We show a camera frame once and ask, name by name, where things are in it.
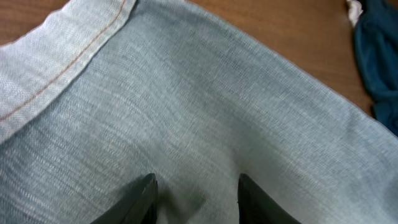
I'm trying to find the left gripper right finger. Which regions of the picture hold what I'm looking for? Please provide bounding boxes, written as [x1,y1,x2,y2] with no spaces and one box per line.
[238,174,300,224]

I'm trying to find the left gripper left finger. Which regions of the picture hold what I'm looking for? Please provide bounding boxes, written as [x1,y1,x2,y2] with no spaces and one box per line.
[91,173,158,224]

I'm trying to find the light blue denim shorts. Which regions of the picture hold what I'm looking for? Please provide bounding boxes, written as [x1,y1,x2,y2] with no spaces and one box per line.
[1,1,397,223]

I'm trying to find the dark blue t-shirt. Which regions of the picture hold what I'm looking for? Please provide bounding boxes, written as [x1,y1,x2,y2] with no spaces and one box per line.
[346,0,397,134]

